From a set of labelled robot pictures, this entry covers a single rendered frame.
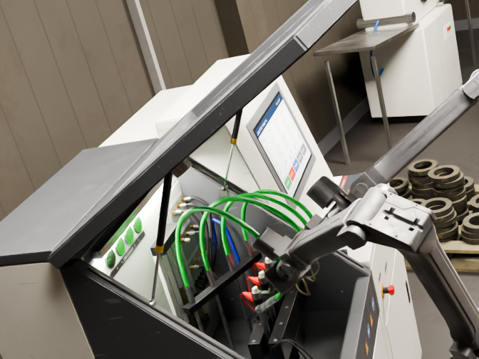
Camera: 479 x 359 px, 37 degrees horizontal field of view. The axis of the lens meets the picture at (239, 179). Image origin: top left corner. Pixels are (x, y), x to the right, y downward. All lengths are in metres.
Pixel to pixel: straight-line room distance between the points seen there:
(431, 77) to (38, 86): 3.42
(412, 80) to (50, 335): 4.58
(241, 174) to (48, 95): 1.58
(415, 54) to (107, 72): 2.85
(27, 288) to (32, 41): 1.95
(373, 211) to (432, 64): 4.82
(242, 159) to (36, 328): 0.81
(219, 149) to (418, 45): 3.83
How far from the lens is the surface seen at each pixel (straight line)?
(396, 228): 1.18
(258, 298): 2.00
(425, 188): 4.44
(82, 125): 3.73
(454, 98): 1.77
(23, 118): 3.49
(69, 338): 1.85
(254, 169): 2.25
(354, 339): 2.03
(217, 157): 2.23
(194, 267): 2.27
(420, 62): 5.92
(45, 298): 1.81
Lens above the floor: 2.14
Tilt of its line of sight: 22 degrees down
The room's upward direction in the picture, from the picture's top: 16 degrees counter-clockwise
